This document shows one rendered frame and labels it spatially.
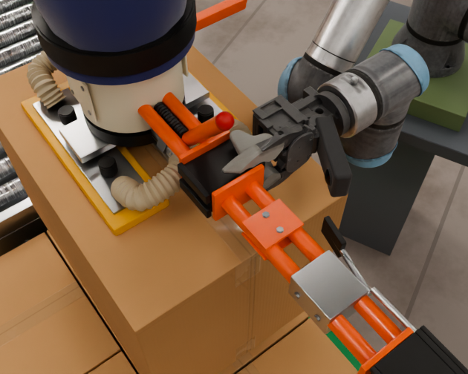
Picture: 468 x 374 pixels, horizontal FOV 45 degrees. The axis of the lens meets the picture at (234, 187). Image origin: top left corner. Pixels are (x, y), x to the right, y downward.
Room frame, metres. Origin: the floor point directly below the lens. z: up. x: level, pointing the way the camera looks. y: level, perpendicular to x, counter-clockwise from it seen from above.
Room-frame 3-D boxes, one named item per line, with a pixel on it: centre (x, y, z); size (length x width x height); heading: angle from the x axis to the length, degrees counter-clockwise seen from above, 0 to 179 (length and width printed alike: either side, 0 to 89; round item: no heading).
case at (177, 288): (0.66, 0.15, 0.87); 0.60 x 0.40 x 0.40; 36
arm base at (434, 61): (1.19, -0.52, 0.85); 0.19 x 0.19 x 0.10
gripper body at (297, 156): (0.56, -0.09, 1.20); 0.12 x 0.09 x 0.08; 127
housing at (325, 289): (0.30, -0.11, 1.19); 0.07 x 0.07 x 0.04; 37
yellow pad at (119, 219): (0.62, 0.24, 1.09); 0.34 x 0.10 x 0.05; 37
